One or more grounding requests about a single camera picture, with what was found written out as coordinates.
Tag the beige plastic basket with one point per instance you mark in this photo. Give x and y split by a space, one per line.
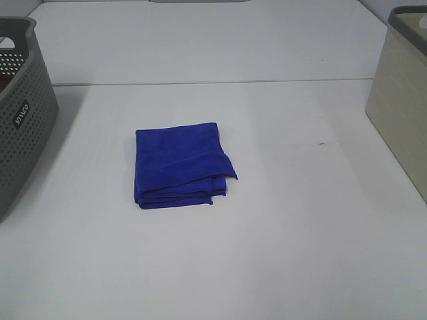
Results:
397 101

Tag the grey perforated plastic basket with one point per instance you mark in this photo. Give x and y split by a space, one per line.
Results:
29 107

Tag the blue towel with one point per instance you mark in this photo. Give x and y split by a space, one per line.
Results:
180 166

